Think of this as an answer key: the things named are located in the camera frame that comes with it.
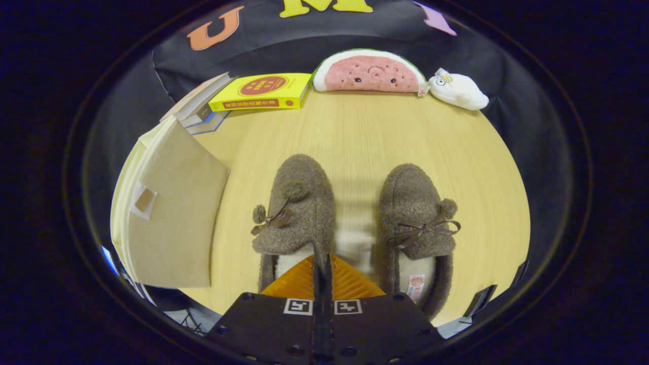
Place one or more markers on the blue book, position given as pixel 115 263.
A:
pixel 210 125

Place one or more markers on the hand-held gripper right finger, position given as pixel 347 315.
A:
pixel 380 329

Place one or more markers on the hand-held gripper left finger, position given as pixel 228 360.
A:
pixel 263 329

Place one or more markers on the brown fuzzy slipper shoe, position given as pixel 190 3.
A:
pixel 304 203
pixel 410 203

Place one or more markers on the grey book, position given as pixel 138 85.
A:
pixel 200 112

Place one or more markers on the yellow book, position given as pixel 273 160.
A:
pixel 263 94

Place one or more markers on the white plush toy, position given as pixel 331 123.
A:
pixel 459 91

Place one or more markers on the watermelon slice plush toy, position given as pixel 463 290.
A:
pixel 370 73

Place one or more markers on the beige book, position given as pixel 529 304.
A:
pixel 195 99

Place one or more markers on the black table clamp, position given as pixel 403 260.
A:
pixel 519 274
pixel 479 302

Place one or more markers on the beige fabric storage box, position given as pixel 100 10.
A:
pixel 177 213

